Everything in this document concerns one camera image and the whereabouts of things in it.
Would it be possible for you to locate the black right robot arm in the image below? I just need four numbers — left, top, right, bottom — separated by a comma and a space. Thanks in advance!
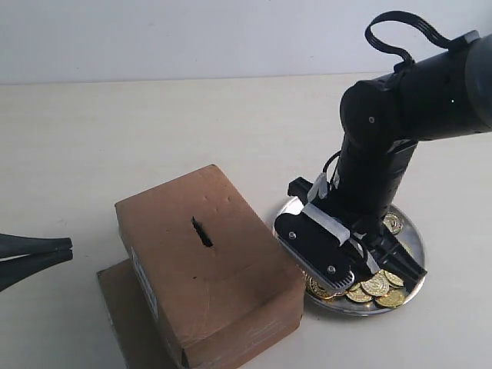
274, 32, 491, 294

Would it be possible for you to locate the black ribbon cable loop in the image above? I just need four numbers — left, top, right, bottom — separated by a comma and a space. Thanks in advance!
364, 11, 458, 66

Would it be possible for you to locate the brown cardboard slot box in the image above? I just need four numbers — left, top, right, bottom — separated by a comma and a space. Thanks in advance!
98, 165, 304, 368

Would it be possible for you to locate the gold coin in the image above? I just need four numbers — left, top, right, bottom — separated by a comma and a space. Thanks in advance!
375, 290, 406, 308
383, 212, 404, 235
345, 288, 374, 304
361, 273, 390, 297

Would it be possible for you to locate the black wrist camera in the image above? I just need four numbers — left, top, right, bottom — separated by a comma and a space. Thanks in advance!
287, 177, 321, 205

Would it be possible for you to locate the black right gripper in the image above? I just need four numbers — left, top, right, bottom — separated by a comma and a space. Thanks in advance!
274, 140, 427, 293

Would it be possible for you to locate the round silver metal plate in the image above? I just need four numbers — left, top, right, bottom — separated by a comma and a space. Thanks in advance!
273, 194, 425, 317

